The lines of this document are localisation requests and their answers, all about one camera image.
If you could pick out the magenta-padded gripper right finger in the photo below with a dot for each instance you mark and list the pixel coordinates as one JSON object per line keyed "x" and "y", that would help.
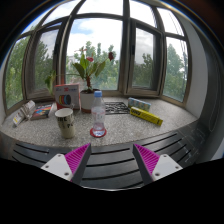
{"x": 166, "y": 165}

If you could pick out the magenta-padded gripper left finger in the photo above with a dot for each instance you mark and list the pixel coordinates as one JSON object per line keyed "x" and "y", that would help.
{"x": 58, "y": 165}

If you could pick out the clear blue-capped water bottle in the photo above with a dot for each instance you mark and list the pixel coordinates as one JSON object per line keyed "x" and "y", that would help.
{"x": 98, "y": 113}

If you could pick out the white cup with black letters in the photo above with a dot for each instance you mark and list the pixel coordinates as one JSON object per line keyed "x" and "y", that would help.
{"x": 65, "y": 123}

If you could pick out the black slatted ledge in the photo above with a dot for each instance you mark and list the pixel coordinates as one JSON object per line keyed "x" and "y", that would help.
{"x": 110, "y": 160}

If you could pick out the long yellow glue box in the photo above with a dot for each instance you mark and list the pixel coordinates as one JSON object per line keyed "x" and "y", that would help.
{"x": 146, "y": 116}

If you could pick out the flat round red coaster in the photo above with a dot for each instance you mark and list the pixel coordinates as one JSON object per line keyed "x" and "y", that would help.
{"x": 103, "y": 134}

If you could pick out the colourful flat black box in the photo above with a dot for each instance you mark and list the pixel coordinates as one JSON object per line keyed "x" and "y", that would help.
{"x": 42, "y": 111}

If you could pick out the small white packets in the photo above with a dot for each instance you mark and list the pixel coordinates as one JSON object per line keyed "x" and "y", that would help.
{"x": 23, "y": 113}

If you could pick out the light blue-green box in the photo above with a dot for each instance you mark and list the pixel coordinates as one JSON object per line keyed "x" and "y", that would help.
{"x": 139, "y": 104}

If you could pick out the white and red filament box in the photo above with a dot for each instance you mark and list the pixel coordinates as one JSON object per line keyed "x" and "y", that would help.
{"x": 66, "y": 96}

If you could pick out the red-flowered plant in white pot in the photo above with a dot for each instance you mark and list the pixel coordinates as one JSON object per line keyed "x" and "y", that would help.
{"x": 87, "y": 100}

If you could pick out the black lattice trivet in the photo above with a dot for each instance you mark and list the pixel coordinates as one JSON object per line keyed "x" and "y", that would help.
{"x": 116, "y": 108}

